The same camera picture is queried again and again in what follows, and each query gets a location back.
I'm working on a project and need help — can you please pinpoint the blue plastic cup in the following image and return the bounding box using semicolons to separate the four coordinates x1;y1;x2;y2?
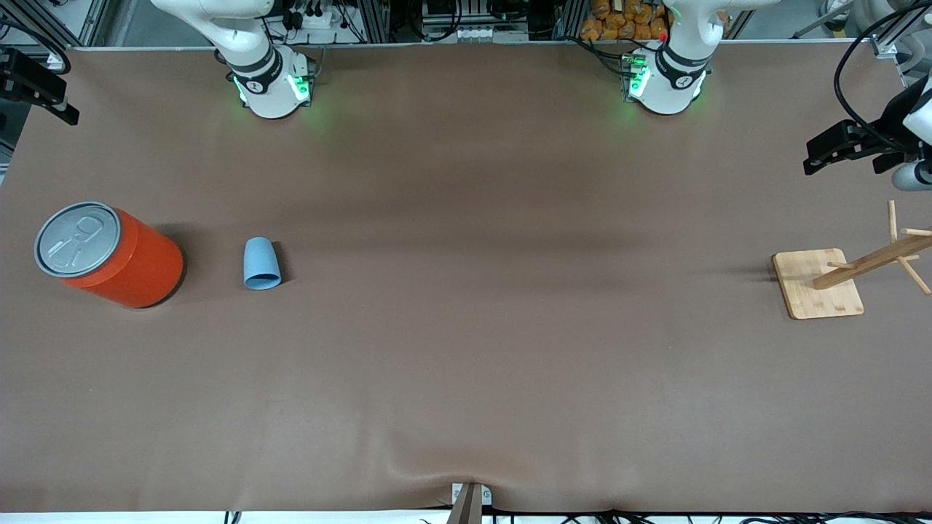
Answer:
242;237;283;291

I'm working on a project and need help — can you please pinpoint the wooden cup rack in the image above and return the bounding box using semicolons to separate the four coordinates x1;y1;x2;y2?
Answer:
772;200;932;321

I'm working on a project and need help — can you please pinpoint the orange can with grey lid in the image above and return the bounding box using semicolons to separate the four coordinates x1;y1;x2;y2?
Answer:
33;202;186;309

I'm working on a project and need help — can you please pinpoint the orange snack bag pile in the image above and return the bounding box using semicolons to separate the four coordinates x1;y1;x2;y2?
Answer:
580;0;671;43

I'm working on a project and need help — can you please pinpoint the white power strip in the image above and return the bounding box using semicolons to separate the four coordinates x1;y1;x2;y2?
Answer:
286;6;347;31

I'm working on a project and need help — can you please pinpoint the white connector block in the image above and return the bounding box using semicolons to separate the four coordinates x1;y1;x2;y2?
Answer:
450;25;530;44

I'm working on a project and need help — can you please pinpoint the brown table mat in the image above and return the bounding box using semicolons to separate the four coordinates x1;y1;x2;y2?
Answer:
0;40;932;515

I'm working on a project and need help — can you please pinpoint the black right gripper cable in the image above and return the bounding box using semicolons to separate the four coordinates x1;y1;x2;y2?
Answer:
0;18;73;76

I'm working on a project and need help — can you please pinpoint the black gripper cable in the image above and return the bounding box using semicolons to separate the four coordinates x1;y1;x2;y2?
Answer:
0;18;73;76
833;20;932;155

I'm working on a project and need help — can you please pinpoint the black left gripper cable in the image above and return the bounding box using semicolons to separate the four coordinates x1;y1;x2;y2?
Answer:
833;20;932;155

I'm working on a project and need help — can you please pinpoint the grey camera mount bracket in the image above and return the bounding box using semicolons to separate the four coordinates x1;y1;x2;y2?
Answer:
446;482;494;524

